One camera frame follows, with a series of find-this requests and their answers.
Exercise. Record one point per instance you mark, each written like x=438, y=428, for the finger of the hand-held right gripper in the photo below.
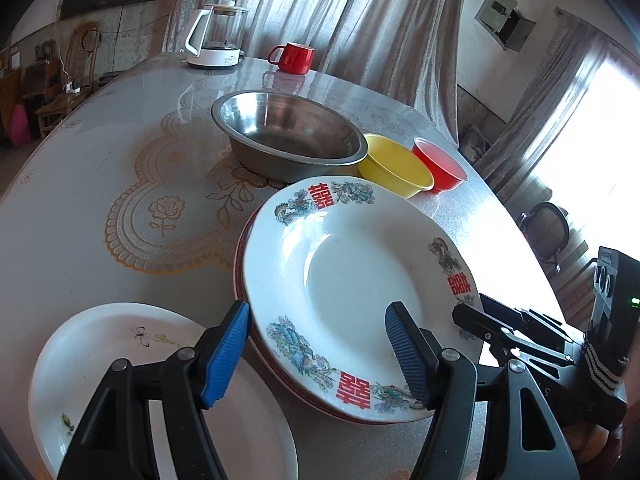
x=485, y=325
x=525, y=317

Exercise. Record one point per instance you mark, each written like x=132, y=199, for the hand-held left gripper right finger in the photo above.
x=405, y=350

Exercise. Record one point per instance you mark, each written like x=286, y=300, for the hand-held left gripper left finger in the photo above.
x=227, y=355

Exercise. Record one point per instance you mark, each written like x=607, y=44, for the white dragon print plate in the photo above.
x=340, y=285

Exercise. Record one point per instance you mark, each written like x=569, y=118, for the red plastic bowl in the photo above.
x=440, y=165

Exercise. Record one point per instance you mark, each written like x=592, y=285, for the person's right forearm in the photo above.
x=600, y=370

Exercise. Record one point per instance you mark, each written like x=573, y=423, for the red rimmed plate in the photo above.
x=238, y=270

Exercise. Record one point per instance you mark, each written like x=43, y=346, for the dark round back chair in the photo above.
x=545, y=230

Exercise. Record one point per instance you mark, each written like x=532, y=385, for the white rose print plate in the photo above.
x=100, y=340

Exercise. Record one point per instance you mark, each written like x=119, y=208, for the grey cloth bundle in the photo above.
x=475, y=142

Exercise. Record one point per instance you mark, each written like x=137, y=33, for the yellow plastic bowl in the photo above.
x=390, y=165

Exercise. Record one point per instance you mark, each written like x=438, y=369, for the grey window curtain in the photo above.
x=550, y=85

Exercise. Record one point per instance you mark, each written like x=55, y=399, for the stainless steel bowl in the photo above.
x=290, y=125

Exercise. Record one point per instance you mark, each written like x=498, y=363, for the glass electric kettle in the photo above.
x=215, y=55

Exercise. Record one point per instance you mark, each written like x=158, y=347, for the red mug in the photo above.
x=295, y=57

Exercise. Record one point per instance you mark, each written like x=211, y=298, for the white power strip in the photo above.
x=72, y=87

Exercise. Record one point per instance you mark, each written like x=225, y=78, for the pink bag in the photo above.
x=17, y=125

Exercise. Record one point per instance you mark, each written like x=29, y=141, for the wide grey curtain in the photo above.
x=350, y=20

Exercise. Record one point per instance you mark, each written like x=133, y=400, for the carved wooden chair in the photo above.
x=80, y=40

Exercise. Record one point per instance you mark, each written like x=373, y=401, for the wall electrical panel box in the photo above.
x=492, y=10

